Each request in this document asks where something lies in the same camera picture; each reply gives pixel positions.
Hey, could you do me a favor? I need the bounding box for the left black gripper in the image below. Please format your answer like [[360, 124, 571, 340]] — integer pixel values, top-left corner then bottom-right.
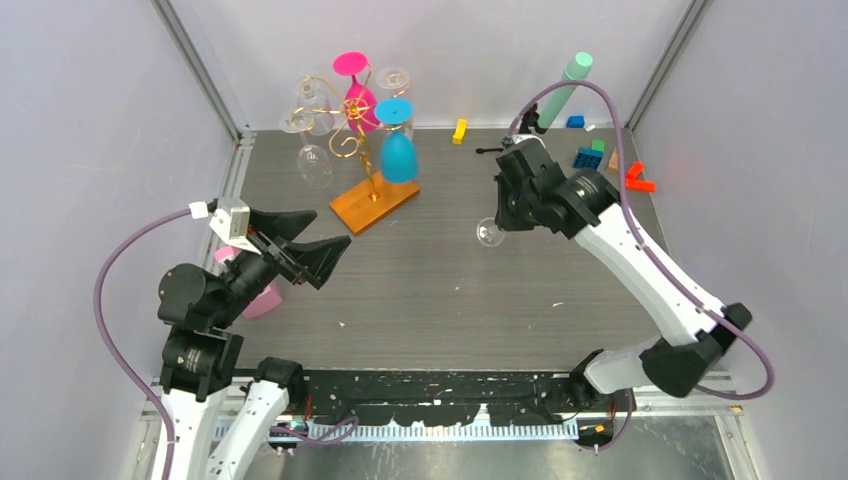
[[212, 206, 350, 325]]

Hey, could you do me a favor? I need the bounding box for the clear flute wine glass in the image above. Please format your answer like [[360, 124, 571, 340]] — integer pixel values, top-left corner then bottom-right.
[[475, 217, 506, 248]]

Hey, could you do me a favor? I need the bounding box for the clear round wine glass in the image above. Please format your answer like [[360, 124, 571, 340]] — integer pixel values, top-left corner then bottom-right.
[[279, 107, 333, 189]]

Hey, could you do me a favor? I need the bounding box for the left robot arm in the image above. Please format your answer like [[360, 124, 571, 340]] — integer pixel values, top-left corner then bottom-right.
[[154, 199, 352, 479]]

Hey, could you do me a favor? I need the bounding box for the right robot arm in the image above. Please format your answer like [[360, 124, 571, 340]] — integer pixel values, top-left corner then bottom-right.
[[495, 135, 752, 411]]

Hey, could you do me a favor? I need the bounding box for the blue wine glass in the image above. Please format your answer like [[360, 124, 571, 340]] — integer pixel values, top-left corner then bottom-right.
[[375, 97, 419, 184]]

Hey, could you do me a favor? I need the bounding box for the pink wine glass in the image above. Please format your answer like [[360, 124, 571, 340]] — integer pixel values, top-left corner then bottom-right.
[[332, 51, 379, 133]]

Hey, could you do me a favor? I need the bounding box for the clear wine glass back right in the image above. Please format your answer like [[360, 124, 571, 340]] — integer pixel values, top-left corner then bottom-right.
[[375, 66, 414, 139]]

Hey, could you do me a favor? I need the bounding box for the blue lego brick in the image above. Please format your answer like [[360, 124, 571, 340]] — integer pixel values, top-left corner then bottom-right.
[[572, 147, 604, 170]]

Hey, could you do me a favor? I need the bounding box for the black tripod microphone stand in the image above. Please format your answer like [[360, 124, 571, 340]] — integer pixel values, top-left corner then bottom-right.
[[475, 103, 547, 155]]

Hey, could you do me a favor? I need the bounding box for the pink holder box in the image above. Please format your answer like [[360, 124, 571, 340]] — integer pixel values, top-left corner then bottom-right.
[[214, 246, 283, 319]]

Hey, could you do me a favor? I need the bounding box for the small blue block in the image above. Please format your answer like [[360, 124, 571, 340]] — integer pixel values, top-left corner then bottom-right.
[[566, 115, 586, 129]]

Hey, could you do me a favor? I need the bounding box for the tan wooden block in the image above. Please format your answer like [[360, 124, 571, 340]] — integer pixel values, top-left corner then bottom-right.
[[608, 148, 619, 172]]

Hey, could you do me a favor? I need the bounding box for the yellow block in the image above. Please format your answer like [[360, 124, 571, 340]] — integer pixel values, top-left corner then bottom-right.
[[451, 118, 467, 145]]

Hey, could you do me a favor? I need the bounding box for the red L-shaped block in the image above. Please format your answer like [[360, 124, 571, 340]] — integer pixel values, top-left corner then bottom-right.
[[625, 161, 657, 193]]

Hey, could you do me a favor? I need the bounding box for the mint green microphone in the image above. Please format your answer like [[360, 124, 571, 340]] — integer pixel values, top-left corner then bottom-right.
[[537, 51, 594, 134]]

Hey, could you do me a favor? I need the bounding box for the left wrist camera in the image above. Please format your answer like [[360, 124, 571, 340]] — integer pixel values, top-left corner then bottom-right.
[[188, 197, 259, 254]]

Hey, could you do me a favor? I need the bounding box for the gold wire wine glass rack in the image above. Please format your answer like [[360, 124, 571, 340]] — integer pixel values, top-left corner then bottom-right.
[[304, 65, 420, 235]]

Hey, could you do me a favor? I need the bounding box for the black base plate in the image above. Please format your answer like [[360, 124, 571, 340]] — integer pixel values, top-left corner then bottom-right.
[[287, 370, 628, 427]]

